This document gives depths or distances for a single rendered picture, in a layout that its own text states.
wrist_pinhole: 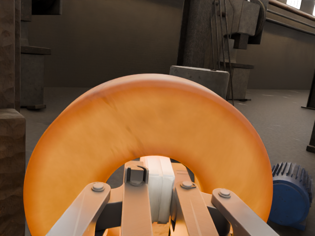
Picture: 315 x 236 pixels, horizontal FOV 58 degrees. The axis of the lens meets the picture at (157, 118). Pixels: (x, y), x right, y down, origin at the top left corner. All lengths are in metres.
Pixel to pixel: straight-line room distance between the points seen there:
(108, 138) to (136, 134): 0.02
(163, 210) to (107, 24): 7.26
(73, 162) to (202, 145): 0.07
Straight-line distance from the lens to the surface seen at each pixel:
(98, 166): 0.17
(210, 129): 0.17
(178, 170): 0.18
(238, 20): 7.76
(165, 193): 0.16
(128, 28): 7.70
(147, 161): 0.17
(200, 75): 2.57
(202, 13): 4.24
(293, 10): 12.74
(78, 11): 7.06
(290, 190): 1.87
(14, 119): 0.42
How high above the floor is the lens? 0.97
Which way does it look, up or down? 13 degrees down
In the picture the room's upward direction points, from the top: 6 degrees clockwise
